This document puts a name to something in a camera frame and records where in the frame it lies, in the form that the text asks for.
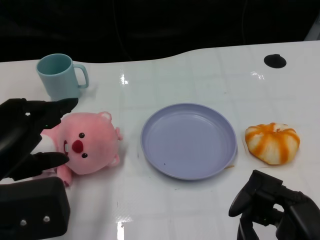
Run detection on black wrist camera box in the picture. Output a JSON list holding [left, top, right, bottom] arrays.
[[0, 176, 71, 240]]

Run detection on orange white striped bun toy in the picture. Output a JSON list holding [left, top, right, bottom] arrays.
[[244, 122, 301, 166]]

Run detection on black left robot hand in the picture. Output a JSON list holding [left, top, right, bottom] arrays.
[[0, 97, 80, 182]]

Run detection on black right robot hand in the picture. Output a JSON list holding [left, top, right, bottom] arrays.
[[228, 169, 320, 240]]

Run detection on black round table grommet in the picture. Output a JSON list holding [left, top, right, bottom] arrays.
[[263, 53, 287, 68]]

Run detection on lavender plastic plate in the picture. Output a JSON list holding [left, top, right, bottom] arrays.
[[140, 102, 238, 181]]

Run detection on pink plush beaver doll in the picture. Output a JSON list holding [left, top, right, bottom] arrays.
[[32, 111, 124, 188]]

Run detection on teal plastic mug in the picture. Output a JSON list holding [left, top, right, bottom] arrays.
[[36, 53, 90, 102]]

